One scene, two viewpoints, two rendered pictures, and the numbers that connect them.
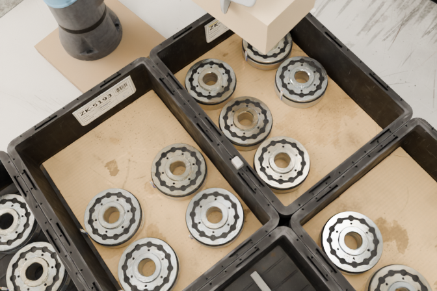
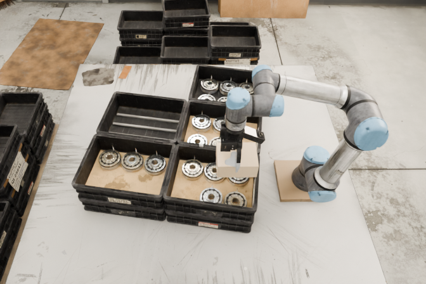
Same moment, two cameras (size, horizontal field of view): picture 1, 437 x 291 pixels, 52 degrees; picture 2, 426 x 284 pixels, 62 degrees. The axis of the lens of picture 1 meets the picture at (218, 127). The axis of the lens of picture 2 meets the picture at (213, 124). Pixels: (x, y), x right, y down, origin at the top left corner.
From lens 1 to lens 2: 1.37 m
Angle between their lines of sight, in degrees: 58
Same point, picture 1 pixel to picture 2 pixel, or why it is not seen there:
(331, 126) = (187, 194)
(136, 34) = (293, 191)
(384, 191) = (155, 187)
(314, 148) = (187, 184)
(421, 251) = (133, 179)
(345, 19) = (227, 276)
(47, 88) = (296, 155)
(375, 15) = not seen: outside the picture
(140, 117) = not seen: hidden behind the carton
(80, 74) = (290, 163)
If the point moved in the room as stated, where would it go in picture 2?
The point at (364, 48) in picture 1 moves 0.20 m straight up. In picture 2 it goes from (207, 267) to (208, 248)
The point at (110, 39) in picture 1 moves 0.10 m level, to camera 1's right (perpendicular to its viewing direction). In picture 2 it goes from (294, 177) to (284, 191)
